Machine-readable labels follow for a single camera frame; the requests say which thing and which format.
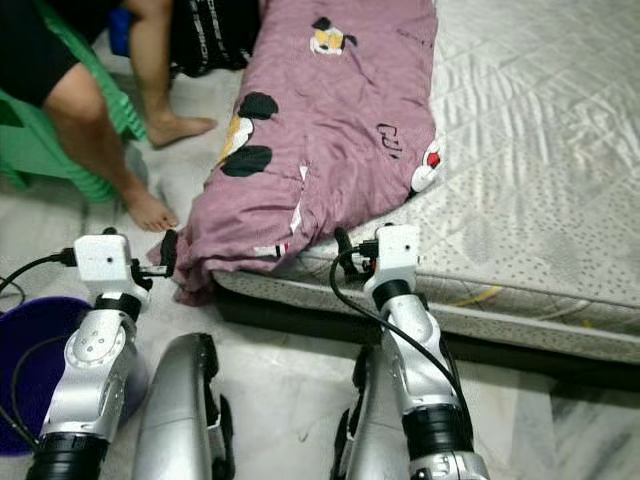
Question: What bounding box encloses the mauve cartoon print blanket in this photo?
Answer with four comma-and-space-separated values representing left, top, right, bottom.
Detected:
160, 0, 446, 306

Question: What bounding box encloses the dark bed base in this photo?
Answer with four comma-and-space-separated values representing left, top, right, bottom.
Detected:
215, 285, 640, 391

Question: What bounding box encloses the grey robot left leg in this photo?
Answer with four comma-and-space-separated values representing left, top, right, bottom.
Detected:
130, 333, 236, 480

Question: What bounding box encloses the purple plastic bucket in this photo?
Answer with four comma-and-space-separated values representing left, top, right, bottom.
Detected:
0, 295, 151, 459

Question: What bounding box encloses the seated person in black shorts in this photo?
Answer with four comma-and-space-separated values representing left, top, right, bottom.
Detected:
0, 0, 221, 233

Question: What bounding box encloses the green plastic chair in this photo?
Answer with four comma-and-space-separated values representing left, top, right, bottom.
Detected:
0, 5, 146, 201

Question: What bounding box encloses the grey quilted mattress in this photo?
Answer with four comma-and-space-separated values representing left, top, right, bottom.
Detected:
215, 0, 640, 363

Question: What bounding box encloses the black bag with white print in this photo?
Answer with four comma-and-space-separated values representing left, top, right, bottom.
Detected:
168, 0, 256, 76

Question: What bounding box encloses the blue plastic item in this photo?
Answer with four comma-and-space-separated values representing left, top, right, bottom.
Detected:
105, 8, 136, 59

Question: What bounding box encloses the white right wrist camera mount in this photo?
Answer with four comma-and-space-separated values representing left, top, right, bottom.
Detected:
372, 225, 421, 286

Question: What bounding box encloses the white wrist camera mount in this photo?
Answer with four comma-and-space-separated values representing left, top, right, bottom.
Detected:
372, 225, 421, 286
73, 233, 151, 299

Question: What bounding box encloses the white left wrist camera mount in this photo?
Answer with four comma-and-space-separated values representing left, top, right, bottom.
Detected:
73, 233, 151, 299

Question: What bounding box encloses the long black left arm cable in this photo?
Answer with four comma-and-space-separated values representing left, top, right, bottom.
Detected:
0, 255, 81, 451

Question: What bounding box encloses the short black left arm cable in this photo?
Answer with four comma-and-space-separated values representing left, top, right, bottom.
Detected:
10, 335, 73, 441

